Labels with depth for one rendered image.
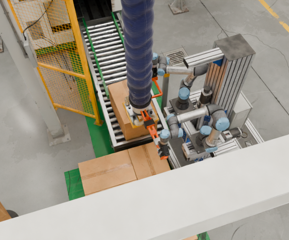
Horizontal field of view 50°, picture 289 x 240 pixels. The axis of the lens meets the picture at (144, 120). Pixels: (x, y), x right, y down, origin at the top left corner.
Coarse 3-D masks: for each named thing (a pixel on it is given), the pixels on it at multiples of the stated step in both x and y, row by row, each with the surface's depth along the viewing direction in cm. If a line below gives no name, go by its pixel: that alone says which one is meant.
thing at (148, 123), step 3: (144, 120) 305; (147, 120) 306; (150, 120) 306; (153, 120) 305; (144, 123) 303; (147, 123) 304; (150, 123) 304; (153, 123) 304; (144, 126) 306; (147, 126) 301; (150, 126) 302; (147, 129) 305
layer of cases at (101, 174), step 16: (144, 144) 374; (96, 160) 363; (112, 160) 362; (128, 160) 362; (144, 160) 362; (160, 160) 362; (96, 176) 352; (112, 176) 352; (128, 176) 352; (144, 176) 351; (96, 192) 342
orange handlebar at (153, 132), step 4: (156, 84) 332; (160, 92) 326; (152, 96) 323; (156, 96) 324; (144, 116) 310; (148, 116) 310; (148, 128) 302; (152, 128) 303; (152, 132) 299; (156, 132) 299; (152, 136) 297; (156, 136) 297
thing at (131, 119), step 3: (123, 102) 334; (129, 102) 333; (123, 105) 332; (126, 105) 331; (129, 105) 331; (126, 108) 329; (129, 108) 327; (126, 111) 327; (129, 114) 325; (129, 117) 323; (132, 117) 323; (135, 117) 323; (138, 117) 324; (132, 120) 321; (138, 120) 320; (132, 123) 319; (132, 126) 318; (135, 126) 317; (138, 126) 318
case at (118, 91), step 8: (112, 88) 370; (120, 88) 369; (128, 88) 369; (112, 96) 363; (120, 96) 363; (112, 104) 389; (120, 104) 356; (152, 104) 356; (120, 112) 350; (120, 120) 364; (128, 120) 344; (128, 128) 351; (136, 128) 358; (144, 128) 365; (128, 136) 366; (136, 136) 373
